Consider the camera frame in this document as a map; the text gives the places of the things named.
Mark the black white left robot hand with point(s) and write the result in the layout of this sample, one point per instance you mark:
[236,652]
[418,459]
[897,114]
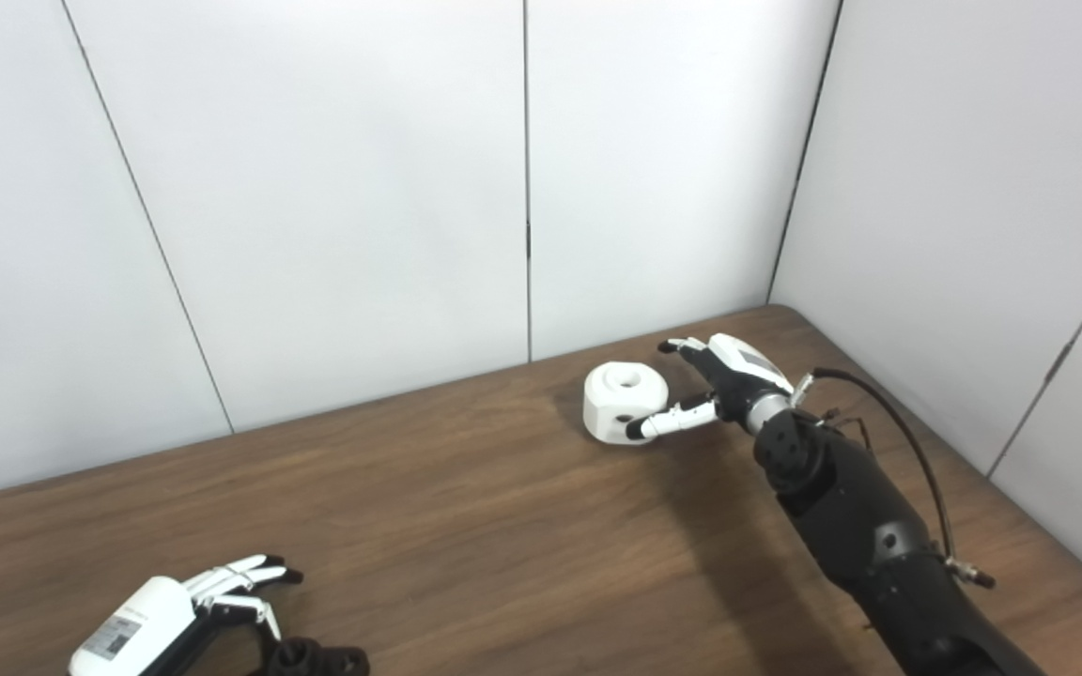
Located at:
[142,624]

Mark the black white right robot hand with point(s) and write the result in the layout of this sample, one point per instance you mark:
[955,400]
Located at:
[734,380]

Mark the round white plastic piece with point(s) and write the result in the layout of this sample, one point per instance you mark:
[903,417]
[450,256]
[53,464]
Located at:
[621,404]

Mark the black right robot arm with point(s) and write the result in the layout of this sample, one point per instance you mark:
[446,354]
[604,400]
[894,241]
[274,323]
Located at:
[865,535]

